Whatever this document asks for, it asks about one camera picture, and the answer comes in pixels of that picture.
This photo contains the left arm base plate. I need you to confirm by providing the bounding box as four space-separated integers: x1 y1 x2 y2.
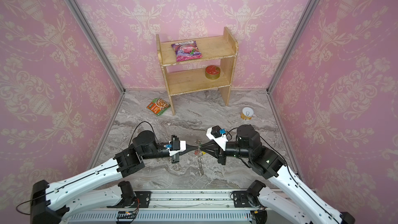
107 191 152 208

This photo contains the wooden two-tier shelf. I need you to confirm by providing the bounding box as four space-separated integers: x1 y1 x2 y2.
155 26 239 116

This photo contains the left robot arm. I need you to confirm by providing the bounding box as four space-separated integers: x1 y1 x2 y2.
27 130 196 224

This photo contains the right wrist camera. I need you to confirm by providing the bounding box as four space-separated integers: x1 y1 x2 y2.
206 125 228 151

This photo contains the metal ring plate with keyrings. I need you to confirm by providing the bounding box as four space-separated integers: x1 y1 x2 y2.
195 139 204 176

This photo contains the purple snack bag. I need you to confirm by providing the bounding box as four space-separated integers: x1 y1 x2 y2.
171 40 203 62

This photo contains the round red-lid tin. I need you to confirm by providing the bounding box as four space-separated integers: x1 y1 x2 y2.
205 65 221 80

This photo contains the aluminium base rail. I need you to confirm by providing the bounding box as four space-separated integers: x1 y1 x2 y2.
58 188 324 224

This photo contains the small yellow pull-tab can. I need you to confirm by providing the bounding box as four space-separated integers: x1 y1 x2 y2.
240 107 254 120

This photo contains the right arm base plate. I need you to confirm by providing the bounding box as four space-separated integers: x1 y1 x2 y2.
230 190 272 210

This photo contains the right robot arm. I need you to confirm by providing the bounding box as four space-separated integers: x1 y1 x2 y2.
201 124 356 224

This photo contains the green orange soup packet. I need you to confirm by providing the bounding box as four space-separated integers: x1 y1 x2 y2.
147 98 171 116

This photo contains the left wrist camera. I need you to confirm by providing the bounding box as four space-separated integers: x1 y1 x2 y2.
164 141 187 157

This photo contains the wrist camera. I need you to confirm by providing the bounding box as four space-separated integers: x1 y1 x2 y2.
206 125 228 151
164 141 187 157

